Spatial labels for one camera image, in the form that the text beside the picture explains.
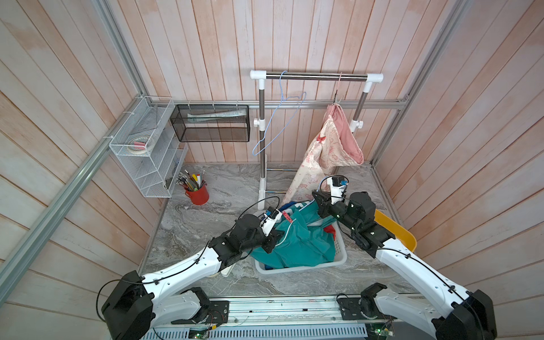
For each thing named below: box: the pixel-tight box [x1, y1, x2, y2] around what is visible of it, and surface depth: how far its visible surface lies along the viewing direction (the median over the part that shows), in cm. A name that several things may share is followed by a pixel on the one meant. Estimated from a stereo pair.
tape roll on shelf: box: [127, 136, 154, 155], surface depth 75 cm
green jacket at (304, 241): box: [249, 200, 336, 269], surface depth 76 cm
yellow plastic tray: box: [374, 208, 418, 253], surface depth 90 cm
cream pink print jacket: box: [281, 103, 365, 204], surface depth 82 cm
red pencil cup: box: [184, 184, 210, 206], surface depth 105 cm
